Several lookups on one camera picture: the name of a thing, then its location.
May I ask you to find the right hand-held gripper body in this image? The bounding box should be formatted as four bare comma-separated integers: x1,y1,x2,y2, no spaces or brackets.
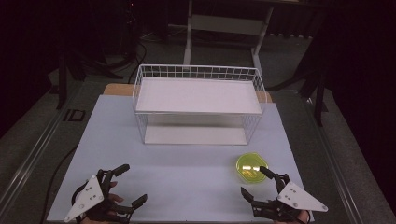
251,173,329,224

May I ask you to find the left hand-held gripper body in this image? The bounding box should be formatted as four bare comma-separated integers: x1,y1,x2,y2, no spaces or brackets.
64,168,134,224

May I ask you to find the yellow-green plastic bowl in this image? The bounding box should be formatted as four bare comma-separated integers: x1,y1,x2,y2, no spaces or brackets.
235,152,270,184

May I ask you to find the person's right hand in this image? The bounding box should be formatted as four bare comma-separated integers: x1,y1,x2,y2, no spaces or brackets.
273,210,312,224

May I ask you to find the person's left hand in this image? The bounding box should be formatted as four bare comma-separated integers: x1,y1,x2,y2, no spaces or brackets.
81,181,125,224

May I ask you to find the pale table cover sheet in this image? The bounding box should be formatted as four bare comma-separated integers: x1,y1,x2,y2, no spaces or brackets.
46,94,316,224

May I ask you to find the black metal stand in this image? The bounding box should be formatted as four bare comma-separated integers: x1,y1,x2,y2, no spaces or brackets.
55,50,70,110
313,69,329,127

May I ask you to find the black floor cable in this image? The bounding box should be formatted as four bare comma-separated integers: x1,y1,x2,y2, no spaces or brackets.
39,145,78,224

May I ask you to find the metal floor rail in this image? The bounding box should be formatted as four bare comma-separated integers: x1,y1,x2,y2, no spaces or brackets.
302,92,366,224
0,88,82,210

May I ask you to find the black floor bracket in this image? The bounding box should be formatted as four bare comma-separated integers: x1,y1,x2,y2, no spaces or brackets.
63,108,87,122

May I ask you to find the white wire shelf rack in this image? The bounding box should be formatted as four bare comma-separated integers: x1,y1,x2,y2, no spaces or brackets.
132,63,269,147

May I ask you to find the white metal desk frame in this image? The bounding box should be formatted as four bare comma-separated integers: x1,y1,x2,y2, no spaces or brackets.
182,0,276,76

